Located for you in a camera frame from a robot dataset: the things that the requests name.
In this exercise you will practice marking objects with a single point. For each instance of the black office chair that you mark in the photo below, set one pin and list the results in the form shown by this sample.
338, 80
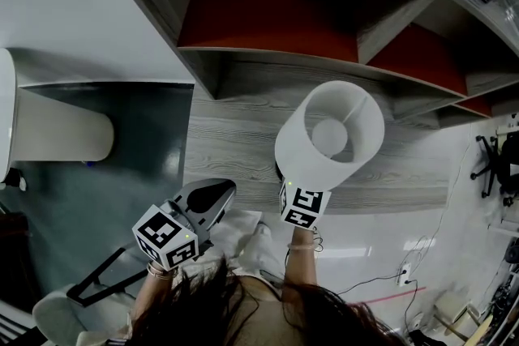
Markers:
500, 166

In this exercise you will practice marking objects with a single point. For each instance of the person's right forearm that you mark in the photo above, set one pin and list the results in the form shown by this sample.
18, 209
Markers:
300, 267

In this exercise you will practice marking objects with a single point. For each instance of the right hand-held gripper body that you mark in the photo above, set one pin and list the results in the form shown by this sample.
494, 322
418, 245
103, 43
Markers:
304, 204

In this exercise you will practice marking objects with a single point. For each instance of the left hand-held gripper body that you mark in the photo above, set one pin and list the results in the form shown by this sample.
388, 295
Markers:
164, 239

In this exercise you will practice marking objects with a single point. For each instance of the dark equipment clutter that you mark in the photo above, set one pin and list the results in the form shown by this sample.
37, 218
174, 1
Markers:
507, 296

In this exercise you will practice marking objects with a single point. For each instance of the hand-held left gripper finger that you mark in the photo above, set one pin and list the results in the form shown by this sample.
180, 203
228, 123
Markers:
211, 183
223, 206

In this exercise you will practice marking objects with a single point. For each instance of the white power strip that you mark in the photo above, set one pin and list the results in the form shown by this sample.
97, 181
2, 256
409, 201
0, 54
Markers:
404, 274

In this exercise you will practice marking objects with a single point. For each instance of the grey wooden table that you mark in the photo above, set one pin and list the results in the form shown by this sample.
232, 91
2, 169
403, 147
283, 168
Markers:
227, 142

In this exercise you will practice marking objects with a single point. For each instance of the person's left forearm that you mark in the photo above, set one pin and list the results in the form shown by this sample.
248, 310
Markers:
152, 291

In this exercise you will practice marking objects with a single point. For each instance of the person's legs in white trousers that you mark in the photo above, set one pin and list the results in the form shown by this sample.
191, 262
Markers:
247, 239

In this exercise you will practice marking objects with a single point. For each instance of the person's torso in beige top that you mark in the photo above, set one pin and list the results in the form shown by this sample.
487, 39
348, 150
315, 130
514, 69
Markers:
263, 320

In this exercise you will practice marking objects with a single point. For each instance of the light wooden stool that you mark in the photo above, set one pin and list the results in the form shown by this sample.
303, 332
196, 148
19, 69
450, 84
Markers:
456, 312

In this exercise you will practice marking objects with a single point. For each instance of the black metal chair frame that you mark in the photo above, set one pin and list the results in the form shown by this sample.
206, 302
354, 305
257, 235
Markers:
95, 273

